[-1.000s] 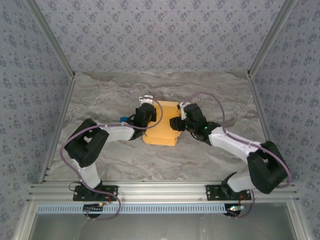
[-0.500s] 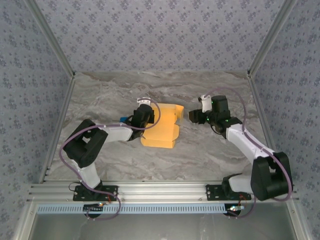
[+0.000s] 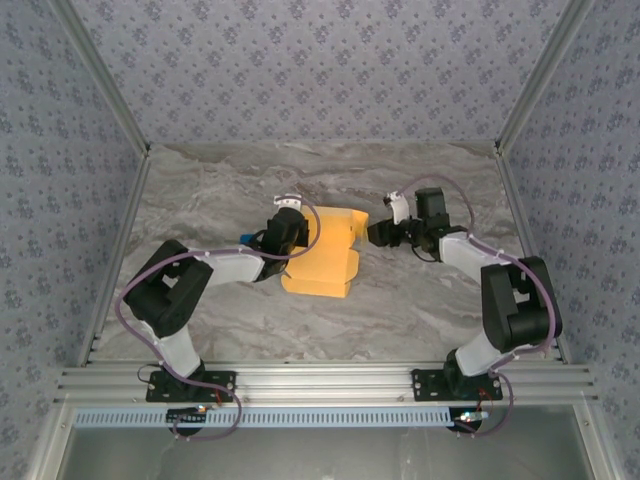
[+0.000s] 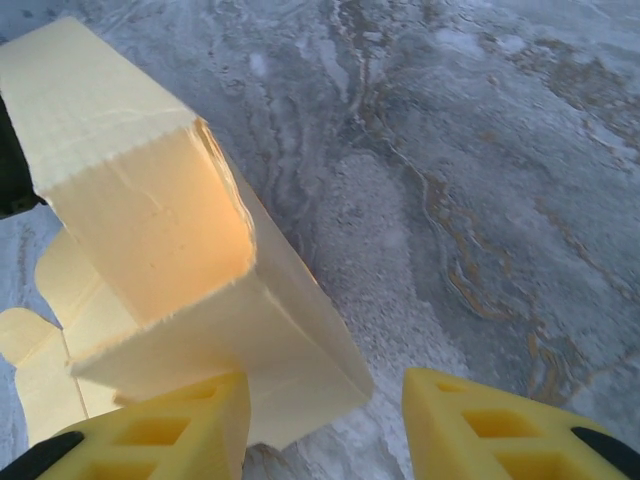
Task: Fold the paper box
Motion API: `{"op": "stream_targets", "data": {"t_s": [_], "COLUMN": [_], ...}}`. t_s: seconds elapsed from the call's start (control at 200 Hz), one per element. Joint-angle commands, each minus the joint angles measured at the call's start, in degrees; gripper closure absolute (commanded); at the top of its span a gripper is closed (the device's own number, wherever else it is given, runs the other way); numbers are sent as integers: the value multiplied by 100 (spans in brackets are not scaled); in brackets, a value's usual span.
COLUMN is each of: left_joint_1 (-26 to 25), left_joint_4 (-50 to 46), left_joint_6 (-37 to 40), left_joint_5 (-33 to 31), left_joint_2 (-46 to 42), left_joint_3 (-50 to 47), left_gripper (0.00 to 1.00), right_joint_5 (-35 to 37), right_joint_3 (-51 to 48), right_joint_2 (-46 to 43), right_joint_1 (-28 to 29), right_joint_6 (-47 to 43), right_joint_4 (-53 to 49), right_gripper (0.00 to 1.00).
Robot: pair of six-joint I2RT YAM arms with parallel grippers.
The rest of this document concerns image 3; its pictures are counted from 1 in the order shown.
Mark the yellow paper box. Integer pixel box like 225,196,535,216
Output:
279,204,370,300

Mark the small controller circuit board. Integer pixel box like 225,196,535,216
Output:
447,407,490,434
166,406,209,436

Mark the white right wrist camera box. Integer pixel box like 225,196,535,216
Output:
383,190,410,225

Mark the wide aluminium frame rail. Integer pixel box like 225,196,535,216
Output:
53,362,600,404

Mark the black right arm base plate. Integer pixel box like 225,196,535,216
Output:
410,368,504,403

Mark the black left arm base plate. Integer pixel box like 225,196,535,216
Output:
145,368,238,404

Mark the slotted pale blue cable duct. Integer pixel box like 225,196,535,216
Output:
73,405,494,429

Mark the slanted aluminium frame post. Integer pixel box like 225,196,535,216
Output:
49,0,152,156
493,0,597,151

